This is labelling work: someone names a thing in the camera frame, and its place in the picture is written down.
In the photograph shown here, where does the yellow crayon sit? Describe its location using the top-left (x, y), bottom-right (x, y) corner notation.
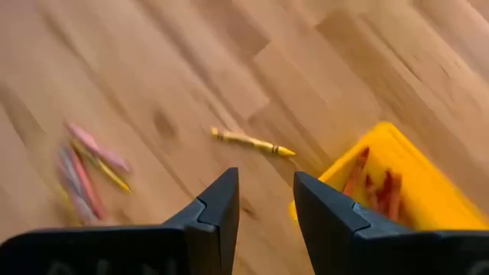
top-left (70, 137), bottom-right (134, 195)
top-left (55, 181), bottom-right (79, 227)
top-left (211, 126), bottom-right (297, 158)

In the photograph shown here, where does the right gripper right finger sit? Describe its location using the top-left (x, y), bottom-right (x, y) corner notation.
top-left (293, 171), bottom-right (489, 275)

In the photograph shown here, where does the yellow plastic basket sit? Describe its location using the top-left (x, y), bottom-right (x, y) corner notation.
top-left (288, 121), bottom-right (489, 232)

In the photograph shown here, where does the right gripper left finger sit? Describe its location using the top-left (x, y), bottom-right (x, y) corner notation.
top-left (0, 167), bottom-right (241, 275)

